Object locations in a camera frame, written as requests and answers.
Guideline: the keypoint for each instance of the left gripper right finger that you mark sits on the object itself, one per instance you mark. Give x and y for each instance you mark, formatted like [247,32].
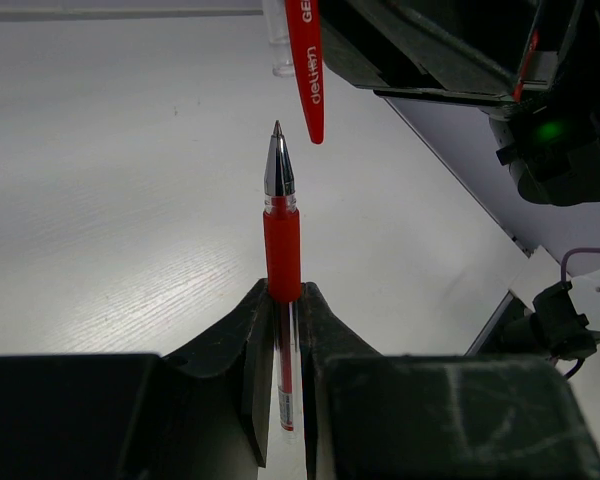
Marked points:
[371,416]

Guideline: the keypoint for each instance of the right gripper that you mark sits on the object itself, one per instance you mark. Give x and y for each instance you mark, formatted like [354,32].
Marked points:
[507,51]

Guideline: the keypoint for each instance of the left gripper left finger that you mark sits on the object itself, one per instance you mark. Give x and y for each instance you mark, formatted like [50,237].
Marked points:
[200,412]

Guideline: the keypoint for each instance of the red gel pen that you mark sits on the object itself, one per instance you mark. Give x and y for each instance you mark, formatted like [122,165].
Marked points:
[281,223]

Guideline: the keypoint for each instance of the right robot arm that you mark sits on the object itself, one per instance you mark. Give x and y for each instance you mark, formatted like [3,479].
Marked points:
[551,148]

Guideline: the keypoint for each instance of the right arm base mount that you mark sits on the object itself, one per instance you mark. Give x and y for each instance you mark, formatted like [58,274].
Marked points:
[547,313]

